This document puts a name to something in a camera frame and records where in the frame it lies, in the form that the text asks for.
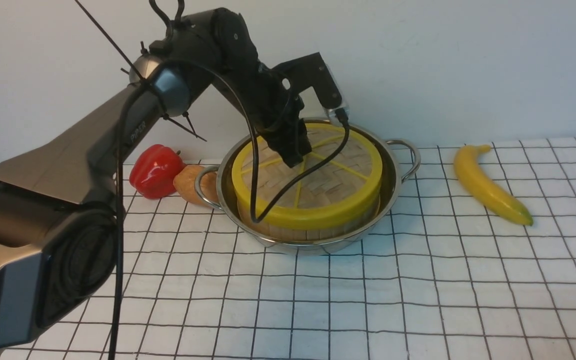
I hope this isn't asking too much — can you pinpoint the white checkered tablecloth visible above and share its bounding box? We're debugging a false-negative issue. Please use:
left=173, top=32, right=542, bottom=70
left=0, top=135, right=576, bottom=360

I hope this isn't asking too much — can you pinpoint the brown potato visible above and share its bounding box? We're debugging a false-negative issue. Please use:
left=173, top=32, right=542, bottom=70
left=173, top=164, right=218, bottom=207

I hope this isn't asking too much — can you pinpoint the yellow banana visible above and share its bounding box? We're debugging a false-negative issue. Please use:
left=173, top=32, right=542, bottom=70
left=453, top=145, right=534, bottom=226

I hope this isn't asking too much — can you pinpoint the yellow rimmed bamboo steamer basket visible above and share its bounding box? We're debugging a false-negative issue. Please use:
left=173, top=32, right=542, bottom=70
left=237, top=196, right=381, bottom=243

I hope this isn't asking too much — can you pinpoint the stainless steel two-handled pot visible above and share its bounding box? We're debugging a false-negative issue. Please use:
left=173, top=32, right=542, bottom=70
left=195, top=118, right=421, bottom=256

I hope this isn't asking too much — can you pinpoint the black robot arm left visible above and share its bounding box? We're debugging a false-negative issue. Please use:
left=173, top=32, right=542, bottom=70
left=0, top=0, right=326, bottom=354

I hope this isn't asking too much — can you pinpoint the red bell pepper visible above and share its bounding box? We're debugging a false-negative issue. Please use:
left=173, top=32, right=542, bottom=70
left=128, top=144, right=186, bottom=199

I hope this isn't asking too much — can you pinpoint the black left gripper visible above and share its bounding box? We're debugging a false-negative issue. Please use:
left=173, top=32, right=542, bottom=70
left=240, top=67, right=313, bottom=169

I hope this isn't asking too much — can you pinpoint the yellow rimmed woven steamer lid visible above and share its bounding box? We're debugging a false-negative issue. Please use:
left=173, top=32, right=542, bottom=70
left=231, top=121, right=383, bottom=222

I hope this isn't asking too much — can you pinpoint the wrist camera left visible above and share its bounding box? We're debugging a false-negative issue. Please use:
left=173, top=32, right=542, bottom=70
left=272, top=52, right=350, bottom=125

